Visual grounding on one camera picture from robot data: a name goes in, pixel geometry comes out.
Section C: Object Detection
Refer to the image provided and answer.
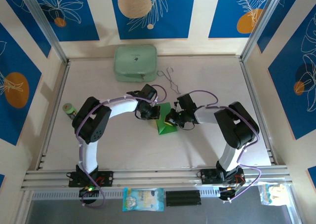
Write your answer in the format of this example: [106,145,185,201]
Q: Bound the green square paper sheet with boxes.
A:
[154,102,178,136]

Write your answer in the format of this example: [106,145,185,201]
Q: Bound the black arm base electronics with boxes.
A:
[78,186,101,199]
[218,186,238,203]

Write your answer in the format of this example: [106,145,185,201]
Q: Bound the mint green zip pouch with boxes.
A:
[113,45,158,83]

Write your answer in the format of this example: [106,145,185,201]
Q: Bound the small green bottle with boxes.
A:
[63,103,78,120]

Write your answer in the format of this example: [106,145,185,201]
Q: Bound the black ribbed block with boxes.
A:
[165,190,202,207]

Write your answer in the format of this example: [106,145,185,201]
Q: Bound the blue snack packet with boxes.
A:
[122,187,165,212]

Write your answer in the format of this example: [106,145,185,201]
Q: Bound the clear bag of chips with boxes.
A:
[257,182,289,206]

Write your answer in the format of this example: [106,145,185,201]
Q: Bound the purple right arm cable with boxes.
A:
[177,90,262,203]

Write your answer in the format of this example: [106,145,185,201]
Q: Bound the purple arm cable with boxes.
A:
[75,85,167,210]
[177,90,262,203]

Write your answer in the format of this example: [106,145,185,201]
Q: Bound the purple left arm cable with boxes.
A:
[75,85,167,210]

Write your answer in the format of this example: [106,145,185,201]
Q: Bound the metal wire tongs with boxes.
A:
[157,67,182,95]

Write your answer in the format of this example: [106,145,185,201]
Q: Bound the long aluminium base rail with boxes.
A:
[21,165,293,191]

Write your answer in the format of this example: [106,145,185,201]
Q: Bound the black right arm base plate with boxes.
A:
[197,168,246,185]

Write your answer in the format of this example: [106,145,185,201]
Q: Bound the aluminium table side rail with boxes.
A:
[239,57,278,166]
[36,61,71,171]

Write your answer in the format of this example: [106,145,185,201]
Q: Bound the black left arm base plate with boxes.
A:
[67,171,114,188]

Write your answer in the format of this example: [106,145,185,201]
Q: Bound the aluminium frame post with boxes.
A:
[239,0,291,62]
[18,0,69,64]

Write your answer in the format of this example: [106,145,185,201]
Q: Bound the grey slotted cable duct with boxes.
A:
[31,187,260,201]

